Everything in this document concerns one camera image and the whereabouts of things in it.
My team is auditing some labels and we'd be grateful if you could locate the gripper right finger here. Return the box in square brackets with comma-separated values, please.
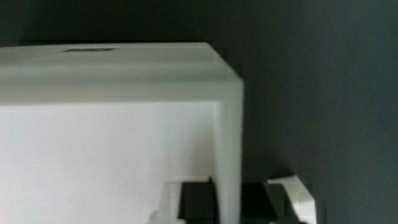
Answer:
[242, 175, 318, 224]

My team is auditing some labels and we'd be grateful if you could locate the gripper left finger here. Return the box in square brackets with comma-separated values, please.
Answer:
[149, 179, 219, 224]

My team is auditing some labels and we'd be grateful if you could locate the white drawer cabinet frame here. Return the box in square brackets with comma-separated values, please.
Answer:
[0, 43, 244, 224]

